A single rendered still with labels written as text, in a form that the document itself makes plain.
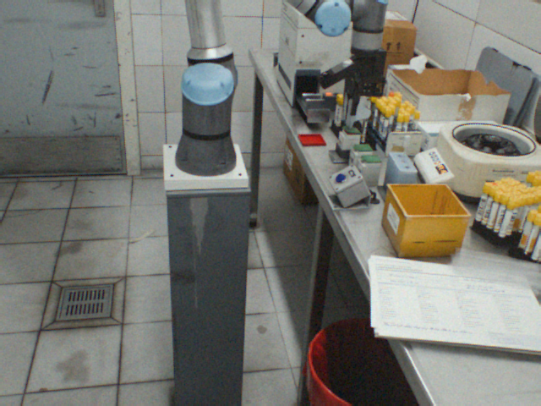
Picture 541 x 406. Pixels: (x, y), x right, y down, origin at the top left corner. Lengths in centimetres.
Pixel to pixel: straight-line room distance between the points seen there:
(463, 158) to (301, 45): 67
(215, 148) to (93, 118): 192
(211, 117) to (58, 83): 192
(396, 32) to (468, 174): 101
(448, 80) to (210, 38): 86
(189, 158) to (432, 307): 65
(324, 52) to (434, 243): 86
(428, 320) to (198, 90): 69
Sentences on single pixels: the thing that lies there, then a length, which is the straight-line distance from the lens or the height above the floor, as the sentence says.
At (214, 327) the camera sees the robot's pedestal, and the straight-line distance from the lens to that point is 161.
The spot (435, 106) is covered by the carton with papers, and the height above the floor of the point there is 99.
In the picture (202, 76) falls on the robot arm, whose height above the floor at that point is 113.
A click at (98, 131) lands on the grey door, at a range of 325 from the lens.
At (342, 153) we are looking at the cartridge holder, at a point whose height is 90.
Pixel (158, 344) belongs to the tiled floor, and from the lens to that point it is 222.
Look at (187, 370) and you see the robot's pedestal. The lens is 171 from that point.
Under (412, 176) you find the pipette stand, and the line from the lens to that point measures 132.
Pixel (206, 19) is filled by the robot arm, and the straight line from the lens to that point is 142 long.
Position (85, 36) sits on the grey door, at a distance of 309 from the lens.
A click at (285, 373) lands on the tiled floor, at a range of 212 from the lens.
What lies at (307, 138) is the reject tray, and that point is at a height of 88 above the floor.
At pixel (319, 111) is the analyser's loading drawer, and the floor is 93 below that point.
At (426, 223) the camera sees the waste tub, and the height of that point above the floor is 96.
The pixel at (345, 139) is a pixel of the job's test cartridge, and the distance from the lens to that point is 152.
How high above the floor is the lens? 153
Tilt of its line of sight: 30 degrees down
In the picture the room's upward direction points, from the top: 4 degrees clockwise
